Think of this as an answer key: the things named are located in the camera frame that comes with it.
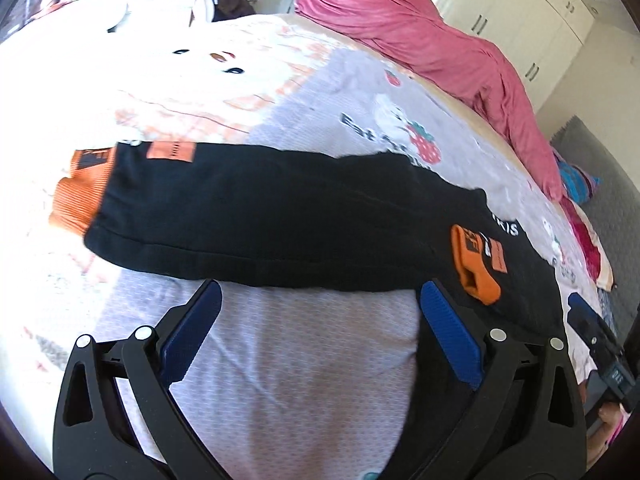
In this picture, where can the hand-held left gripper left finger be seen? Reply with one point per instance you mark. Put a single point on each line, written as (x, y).
(192, 327)

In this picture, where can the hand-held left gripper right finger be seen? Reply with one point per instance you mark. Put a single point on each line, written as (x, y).
(450, 332)

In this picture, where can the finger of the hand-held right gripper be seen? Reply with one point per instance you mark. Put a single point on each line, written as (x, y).
(587, 317)

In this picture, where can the black garment with orange cuffs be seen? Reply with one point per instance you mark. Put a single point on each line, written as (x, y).
(275, 220)

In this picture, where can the person's right hand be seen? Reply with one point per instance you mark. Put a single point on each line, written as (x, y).
(607, 417)

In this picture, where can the red patterned blanket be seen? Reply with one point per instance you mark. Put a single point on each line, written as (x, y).
(587, 240)

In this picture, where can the strawberry bear printed bed sheet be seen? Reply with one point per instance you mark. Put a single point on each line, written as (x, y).
(300, 370)

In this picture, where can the grey quilted headboard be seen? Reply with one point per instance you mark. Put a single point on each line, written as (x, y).
(610, 200)

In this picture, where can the striped pillow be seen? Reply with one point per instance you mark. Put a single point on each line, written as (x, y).
(575, 180)

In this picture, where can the pink duvet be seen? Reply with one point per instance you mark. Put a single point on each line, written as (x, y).
(400, 25)

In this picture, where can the white wardrobe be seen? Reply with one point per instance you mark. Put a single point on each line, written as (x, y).
(505, 5)

